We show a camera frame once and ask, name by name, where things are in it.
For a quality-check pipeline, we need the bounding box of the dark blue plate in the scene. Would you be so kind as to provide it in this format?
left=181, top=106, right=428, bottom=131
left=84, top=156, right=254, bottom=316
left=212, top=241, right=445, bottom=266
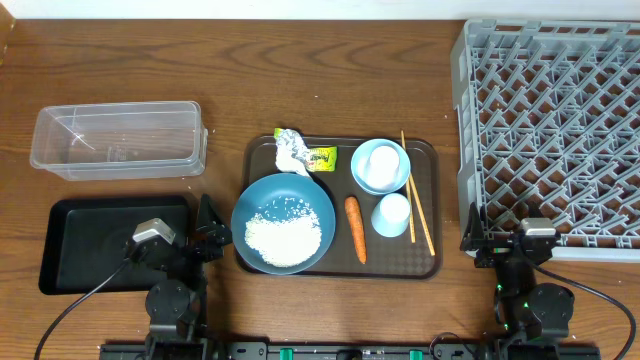
left=231, top=173, right=336, bottom=275

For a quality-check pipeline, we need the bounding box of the pile of white rice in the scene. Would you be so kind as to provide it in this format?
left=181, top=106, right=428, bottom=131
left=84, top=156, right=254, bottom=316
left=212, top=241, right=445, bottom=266
left=245, top=196, right=322, bottom=268

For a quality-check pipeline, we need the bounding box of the foil snack wrapper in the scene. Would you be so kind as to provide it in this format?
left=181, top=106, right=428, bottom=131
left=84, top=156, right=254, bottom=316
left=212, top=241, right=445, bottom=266
left=273, top=128, right=338, bottom=178

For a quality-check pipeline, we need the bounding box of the light blue bowl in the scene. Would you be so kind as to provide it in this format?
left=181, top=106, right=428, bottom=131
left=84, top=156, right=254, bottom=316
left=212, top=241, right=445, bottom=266
left=351, top=139, right=411, bottom=195

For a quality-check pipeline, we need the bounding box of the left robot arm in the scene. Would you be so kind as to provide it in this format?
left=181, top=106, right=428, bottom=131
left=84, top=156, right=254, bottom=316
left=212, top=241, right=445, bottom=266
left=136, top=194, right=232, bottom=360

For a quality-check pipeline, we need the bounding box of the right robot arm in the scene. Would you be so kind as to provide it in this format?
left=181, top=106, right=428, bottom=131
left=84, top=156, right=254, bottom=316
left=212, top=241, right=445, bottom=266
left=460, top=204, right=575, bottom=359

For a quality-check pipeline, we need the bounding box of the grey dishwasher rack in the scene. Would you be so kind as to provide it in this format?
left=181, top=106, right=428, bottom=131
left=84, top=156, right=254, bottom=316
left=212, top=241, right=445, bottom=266
left=451, top=19, right=639, bottom=263

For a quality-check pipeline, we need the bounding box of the wooden chopstick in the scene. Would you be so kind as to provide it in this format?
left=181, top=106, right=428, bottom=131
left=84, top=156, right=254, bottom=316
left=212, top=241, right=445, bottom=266
left=405, top=174, right=416, bottom=244
left=401, top=130, right=436, bottom=257

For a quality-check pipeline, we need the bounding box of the light blue cup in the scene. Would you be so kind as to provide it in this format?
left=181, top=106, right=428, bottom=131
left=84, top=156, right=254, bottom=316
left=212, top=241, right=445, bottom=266
left=371, top=193, right=410, bottom=238

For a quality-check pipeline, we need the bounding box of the white cup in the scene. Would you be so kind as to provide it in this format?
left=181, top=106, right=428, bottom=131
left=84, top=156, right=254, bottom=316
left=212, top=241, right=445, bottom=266
left=364, top=145, right=400, bottom=192

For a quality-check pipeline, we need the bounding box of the clear plastic bin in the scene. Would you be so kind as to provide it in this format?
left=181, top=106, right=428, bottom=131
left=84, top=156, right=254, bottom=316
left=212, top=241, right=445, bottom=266
left=30, top=101, right=208, bottom=181

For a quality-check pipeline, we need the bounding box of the brown serving tray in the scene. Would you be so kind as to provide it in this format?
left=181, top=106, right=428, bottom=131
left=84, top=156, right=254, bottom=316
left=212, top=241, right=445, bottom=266
left=236, top=135, right=442, bottom=280

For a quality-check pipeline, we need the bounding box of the black tray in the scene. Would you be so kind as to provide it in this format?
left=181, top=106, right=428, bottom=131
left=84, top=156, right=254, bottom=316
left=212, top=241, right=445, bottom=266
left=38, top=195, right=190, bottom=295

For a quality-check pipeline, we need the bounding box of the orange carrot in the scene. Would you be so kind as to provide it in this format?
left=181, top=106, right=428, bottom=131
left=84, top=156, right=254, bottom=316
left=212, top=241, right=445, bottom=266
left=344, top=196, right=367, bottom=264

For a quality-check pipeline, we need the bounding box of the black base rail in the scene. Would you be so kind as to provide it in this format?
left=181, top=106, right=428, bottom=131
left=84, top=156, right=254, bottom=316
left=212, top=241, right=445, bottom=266
left=99, top=342, right=601, bottom=360

